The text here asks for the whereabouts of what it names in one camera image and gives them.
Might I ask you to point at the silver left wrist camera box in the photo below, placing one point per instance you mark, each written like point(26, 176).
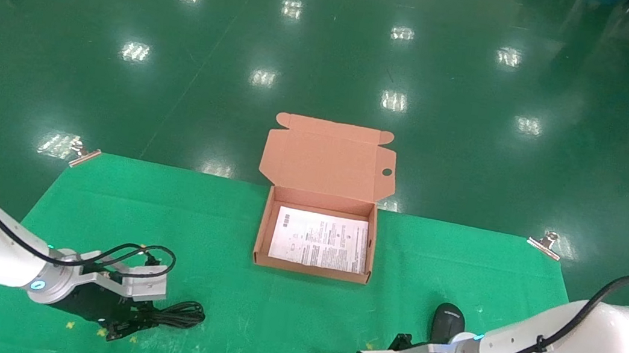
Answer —
point(145, 286)

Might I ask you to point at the metal binder clip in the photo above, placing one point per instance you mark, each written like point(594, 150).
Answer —
point(545, 244)
point(83, 156)

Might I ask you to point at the green table mat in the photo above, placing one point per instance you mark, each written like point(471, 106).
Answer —
point(271, 317)

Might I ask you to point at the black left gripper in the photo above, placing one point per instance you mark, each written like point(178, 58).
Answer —
point(85, 303)

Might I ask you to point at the white printed paper sheet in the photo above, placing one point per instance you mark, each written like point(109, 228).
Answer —
point(318, 241)

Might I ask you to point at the open brown cardboard box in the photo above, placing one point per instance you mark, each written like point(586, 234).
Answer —
point(323, 159)

